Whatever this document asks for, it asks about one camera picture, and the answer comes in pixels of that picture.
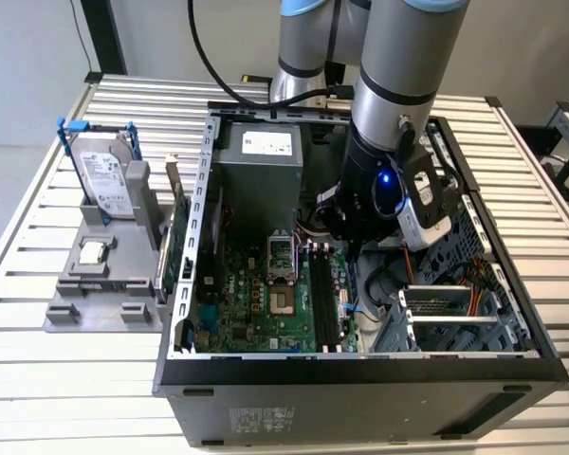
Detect silver CPU chip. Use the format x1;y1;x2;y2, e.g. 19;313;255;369
77;241;108;266

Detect black upright post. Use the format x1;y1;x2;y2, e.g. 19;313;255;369
92;0;128;76

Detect hard disk in blue carrier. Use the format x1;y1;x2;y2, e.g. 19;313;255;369
54;120;144;232

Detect black looped cables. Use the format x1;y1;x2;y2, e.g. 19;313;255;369
363;263;402;317

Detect green graphics card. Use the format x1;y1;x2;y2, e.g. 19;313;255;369
154;151;193;307

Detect black RAM slot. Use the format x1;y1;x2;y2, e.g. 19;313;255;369
310;243;331;353
321;243;344;353

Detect orange yellow wire bundle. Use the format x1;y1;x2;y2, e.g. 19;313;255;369
464;258;497;318

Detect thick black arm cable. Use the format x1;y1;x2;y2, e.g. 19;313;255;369
186;0;357;108

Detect white silver wrist camera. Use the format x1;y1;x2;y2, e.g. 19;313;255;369
395;141;454;252

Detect thin black wall cable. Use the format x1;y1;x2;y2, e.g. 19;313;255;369
78;0;97;73

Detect grey disk bay cage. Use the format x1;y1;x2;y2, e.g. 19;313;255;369
374;193;535;355

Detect grey power supply unit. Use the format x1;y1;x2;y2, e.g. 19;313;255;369
215;120;305;238

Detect thin locking lever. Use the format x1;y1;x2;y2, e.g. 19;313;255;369
291;234;303;282

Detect CPU socket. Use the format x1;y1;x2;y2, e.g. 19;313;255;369
268;282;298;317

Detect grey parts rack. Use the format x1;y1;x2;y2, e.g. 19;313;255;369
42;160;176;334

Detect metal socket cover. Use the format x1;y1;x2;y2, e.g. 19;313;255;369
266;229;299;283

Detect white purple wire bundle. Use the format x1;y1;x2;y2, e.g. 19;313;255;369
294;220;333;239

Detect green motherboard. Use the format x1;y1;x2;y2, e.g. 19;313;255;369
192;236;361;355

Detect black PC case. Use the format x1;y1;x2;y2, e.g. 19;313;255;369
151;100;569;449

